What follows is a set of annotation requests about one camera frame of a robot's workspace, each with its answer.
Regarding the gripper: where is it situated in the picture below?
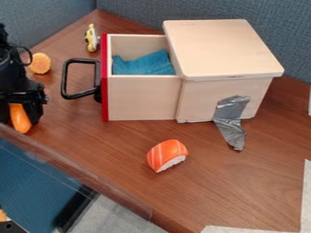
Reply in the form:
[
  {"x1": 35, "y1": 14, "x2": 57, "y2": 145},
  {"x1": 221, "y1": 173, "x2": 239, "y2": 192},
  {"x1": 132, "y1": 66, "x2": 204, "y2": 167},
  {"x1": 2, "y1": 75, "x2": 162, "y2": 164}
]
[{"x1": 0, "y1": 82, "x2": 50, "y2": 126}]

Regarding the orange toy carrot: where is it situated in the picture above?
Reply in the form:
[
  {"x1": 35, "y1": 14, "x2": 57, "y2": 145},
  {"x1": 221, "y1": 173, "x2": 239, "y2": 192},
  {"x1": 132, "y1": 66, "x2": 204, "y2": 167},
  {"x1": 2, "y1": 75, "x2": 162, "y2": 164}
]
[{"x1": 8, "y1": 103, "x2": 34, "y2": 135}]

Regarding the drawer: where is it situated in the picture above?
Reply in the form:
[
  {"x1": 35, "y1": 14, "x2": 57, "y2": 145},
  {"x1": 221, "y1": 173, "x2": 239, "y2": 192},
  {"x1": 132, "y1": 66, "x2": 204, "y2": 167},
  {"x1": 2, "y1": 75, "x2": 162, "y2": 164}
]
[{"x1": 59, "y1": 32, "x2": 186, "y2": 123}]

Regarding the orange slice toy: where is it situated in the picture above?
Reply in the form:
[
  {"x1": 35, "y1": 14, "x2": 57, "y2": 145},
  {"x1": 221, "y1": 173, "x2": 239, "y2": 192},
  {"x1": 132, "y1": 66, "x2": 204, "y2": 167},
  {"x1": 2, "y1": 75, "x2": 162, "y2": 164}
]
[{"x1": 26, "y1": 52, "x2": 54, "y2": 76}]

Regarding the yellow toy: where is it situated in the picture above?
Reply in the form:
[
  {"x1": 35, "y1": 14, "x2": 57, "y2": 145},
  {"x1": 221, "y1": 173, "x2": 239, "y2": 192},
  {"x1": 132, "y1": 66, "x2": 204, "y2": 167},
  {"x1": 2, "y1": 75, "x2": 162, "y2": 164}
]
[{"x1": 82, "y1": 23, "x2": 101, "y2": 54}]

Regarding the blue cloth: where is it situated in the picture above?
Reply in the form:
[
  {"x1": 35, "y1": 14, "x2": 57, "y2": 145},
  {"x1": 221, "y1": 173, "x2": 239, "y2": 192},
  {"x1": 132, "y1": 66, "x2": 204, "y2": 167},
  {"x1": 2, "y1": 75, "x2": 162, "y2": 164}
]
[{"x1": 110, "y1": 48, "x2": 178, "y2": 76}]

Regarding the salmon sushi toy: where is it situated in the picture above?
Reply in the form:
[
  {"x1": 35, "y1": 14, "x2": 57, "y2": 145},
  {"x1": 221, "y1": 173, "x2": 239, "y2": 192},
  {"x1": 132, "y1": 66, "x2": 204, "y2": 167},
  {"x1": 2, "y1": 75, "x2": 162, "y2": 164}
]
[{"x1": 144, "y1": 138, "x2": 191, "y2": 174}]

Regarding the cabinet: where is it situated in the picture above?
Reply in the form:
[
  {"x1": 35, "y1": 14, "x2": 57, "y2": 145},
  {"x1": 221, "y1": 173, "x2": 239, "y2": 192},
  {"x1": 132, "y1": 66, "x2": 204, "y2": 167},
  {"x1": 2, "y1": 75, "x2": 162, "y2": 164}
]
[{"x1": 161, "y1": 18, "x2": 286, "y2": 124}]

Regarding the grey tape strip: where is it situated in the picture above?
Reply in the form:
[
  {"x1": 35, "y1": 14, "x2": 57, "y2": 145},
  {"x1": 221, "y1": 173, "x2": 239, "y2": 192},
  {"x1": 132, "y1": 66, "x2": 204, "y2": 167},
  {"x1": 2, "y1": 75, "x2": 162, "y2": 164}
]
[{"x1": 212, "y1": 95, "x2": 253, "y2": 152}]

